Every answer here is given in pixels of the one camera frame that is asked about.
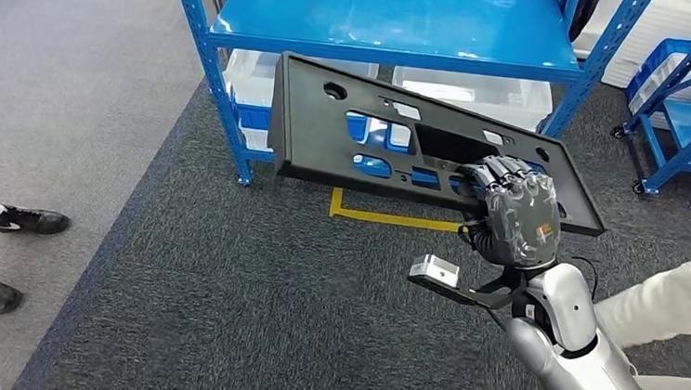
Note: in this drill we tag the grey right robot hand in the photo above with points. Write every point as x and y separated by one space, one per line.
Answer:
522 220

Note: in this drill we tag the black plastic panel part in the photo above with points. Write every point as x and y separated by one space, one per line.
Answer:
307 129

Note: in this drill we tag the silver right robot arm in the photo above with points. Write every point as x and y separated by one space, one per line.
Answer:
584 373

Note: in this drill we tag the blue metal shelf rack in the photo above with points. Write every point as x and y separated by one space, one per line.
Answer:
396 18

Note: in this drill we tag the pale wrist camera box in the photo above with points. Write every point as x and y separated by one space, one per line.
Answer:
435 270

